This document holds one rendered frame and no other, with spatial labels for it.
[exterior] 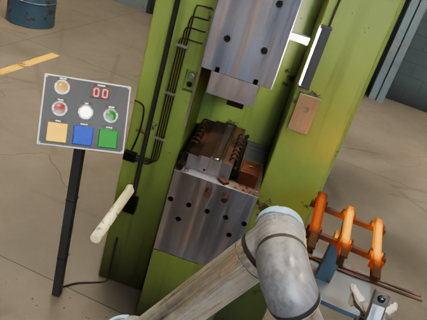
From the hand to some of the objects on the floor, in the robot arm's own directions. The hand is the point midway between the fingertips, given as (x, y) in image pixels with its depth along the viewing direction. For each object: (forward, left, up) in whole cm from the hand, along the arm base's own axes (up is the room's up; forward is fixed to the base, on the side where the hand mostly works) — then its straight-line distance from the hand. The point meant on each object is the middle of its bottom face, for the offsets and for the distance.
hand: (374, 291), depth 159 cm
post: (+74, +109, -101) cm, 166 cm away
